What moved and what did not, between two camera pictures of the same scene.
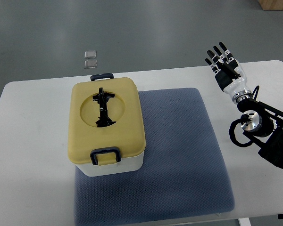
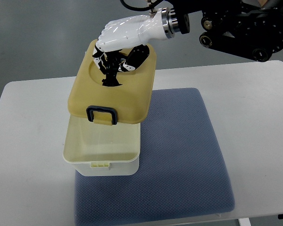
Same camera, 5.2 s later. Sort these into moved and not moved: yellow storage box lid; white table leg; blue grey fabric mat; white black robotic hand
Moved: yellow storage box lid; white black robotic hand
Not moved: white table leg; blue grey fabric mat
